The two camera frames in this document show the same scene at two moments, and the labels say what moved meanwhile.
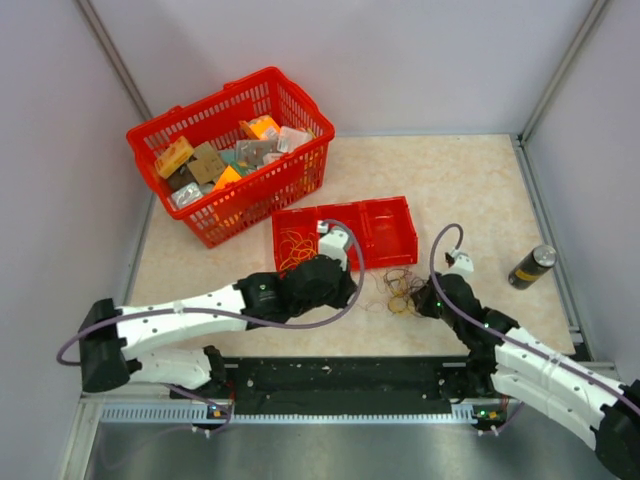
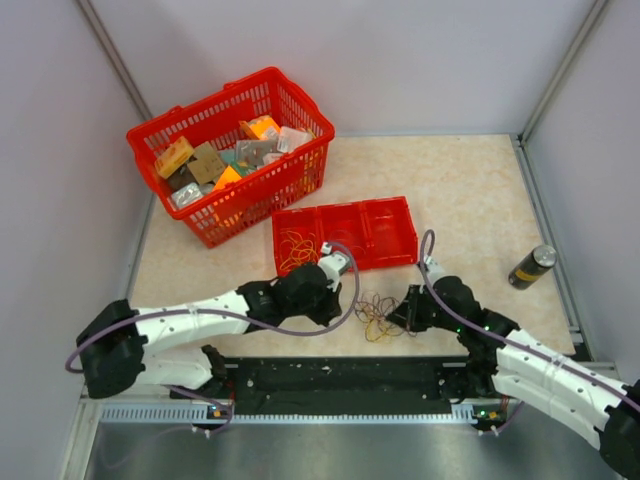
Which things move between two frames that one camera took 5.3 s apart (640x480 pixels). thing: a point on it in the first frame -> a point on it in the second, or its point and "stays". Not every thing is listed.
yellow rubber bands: x=297 y=249 stays
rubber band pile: x=401 y=287 -> x=375 y=315
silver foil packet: x=186 y=194 stays
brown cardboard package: x=207 y=165 stays
